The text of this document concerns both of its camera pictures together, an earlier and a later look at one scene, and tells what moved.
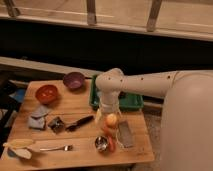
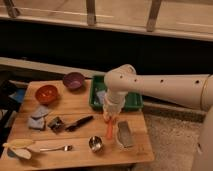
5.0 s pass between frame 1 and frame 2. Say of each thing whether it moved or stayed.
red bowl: stayed
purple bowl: stayed
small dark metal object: stayed
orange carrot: moved
